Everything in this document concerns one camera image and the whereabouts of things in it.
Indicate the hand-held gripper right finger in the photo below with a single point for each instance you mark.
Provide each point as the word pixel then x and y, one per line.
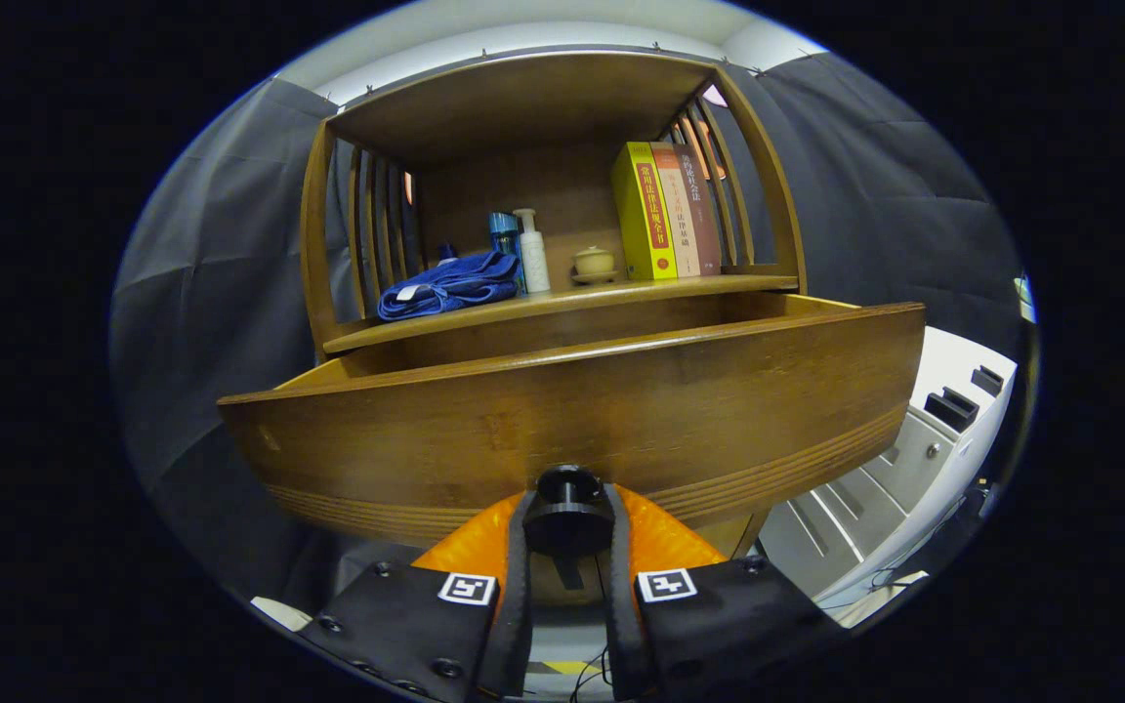
pixel 729 625

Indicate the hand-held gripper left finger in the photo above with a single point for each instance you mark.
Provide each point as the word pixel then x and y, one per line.
pixel 416 625

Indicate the wooden drawer with black knob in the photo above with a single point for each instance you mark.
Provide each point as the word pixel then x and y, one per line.
pixel 572 410

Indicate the white drawer unit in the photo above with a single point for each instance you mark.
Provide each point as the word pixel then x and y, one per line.
pixel 914 469

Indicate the wooden countertop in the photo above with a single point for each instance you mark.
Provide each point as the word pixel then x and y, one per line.
pixel 602 293

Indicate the wooden cabinet with slatted shelf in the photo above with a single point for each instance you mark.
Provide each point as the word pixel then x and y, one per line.
pixel 523 98

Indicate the yellow black floor tape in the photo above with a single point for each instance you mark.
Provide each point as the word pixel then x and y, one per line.
pixel 567 668

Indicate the blue folded towel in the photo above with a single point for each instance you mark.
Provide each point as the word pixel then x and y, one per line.
pixel 450 285

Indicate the beige saucer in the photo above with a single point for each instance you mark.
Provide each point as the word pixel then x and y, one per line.
pixel 594 278

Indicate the small white blue-capped bottle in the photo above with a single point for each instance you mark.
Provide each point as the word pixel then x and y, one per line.
pixel 446 254

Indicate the white pump bottle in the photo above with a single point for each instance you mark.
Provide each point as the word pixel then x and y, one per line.
pixel 534 259

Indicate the beige lidded teacup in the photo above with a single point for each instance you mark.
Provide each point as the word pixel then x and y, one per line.
pixel 593 261

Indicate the teal blue bottle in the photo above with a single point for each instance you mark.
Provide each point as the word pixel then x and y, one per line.
pixel 503 232

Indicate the brown book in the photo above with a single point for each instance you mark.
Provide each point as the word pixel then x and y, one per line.
pixel 704 210

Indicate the yellow book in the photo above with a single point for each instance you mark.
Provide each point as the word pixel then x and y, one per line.
pixel 639 215

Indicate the white wall fixture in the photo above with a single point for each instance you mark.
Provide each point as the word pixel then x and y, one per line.
pixel 1025 298

